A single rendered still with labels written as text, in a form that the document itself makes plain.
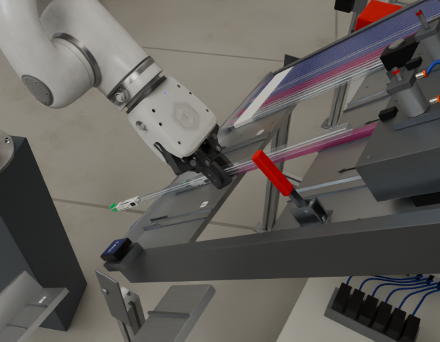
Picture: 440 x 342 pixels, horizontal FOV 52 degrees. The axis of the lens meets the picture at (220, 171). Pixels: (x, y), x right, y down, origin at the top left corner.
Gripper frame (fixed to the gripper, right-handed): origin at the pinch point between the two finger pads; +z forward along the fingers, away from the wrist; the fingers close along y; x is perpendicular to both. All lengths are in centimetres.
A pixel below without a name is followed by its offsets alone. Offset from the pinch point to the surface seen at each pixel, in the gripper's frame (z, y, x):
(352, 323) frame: 39.4, 4.3, 7.7
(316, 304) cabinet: 35.3, 6.6, 14.0
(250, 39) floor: -2, 194, 110
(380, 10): 13, 98, 4
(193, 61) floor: -16, 159, 124
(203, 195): 4.5, 7.0, 15.5
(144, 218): 0.8, 2.5, 27.8
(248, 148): 5.2, 19.7, 11.0
